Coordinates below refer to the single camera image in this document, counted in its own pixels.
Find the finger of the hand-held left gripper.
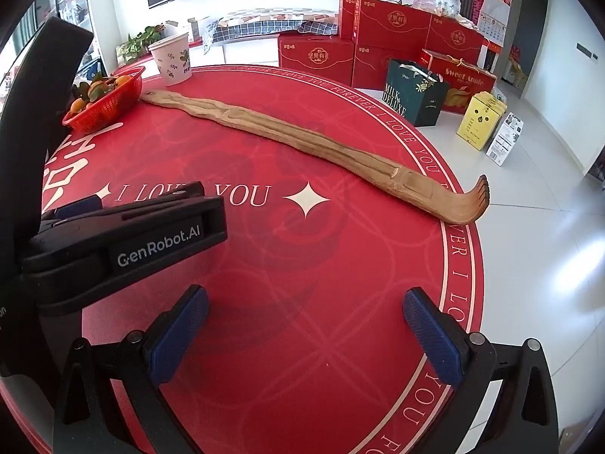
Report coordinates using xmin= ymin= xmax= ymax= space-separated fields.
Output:
xmin=42 ymin=181 xmax=207 ymax=222

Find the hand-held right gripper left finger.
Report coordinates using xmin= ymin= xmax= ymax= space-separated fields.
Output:
xmin=52 ymin=285 xmax=211 ymax=454

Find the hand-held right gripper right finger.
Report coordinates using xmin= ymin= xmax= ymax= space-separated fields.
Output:
xmin=403 ymin=288 xmax=561 ymax=454

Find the red plastic basket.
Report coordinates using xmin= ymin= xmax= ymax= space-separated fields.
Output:
xmin=62 ymin=65 xmax=146 ymax=134

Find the pile of leafy tangerines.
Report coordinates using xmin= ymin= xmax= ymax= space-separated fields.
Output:
xmin=70 ymin=74 xmax=133 ymax=115

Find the long wooden back scratcher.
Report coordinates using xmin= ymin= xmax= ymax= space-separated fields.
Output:
xmin=141 ymin=91 xmax=492 ymax=224

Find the floral white paper cup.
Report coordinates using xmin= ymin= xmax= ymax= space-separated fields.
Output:
xmin=148 ymin=33 xmax=193 ymax=87

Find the green potted plant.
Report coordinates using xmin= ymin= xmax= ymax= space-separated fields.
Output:
xmin=116 ymin=23 xmax=167 ymax=64

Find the white printed carton box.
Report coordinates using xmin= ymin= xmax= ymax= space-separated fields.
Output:
xmin=486 ymin=112 xmax=524 ymax=166

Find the white low cabinet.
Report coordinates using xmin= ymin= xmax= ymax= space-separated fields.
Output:
xmin=186 ymin=33 xmax=284 ymax=68

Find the yellow carton box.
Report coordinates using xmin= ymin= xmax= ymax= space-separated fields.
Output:
xmin=456 ymin=92 xmax=507 ymax=152

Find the blue checkered cloth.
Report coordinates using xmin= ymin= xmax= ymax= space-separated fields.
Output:
xmin=204 ymin=8 xmax=340 ymax=55

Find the dark green gift bag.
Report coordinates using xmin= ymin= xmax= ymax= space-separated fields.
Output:
xmin=385 ymin=59 xmax=450 ymax=127

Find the red gift box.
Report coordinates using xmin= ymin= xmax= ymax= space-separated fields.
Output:
xmin=425 ymin=14 xmax=487 ymax=64
xmin=352 ymin=45 xmax=426 ymax=90
xmin=352 ymin=0 xmax=432 ymax=50
xmin=278 ymin=33 xmax=355 ymax=87
xmin=339 ymin=0 xmax=362 ymax=41

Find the white calendar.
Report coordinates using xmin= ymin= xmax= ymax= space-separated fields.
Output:
xmin=477 ymin=0 xmax=512 ymax=50

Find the red fruit box with handle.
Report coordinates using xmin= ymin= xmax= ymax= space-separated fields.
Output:
xmin=420 ymin=50 xmax=498 ymax=114

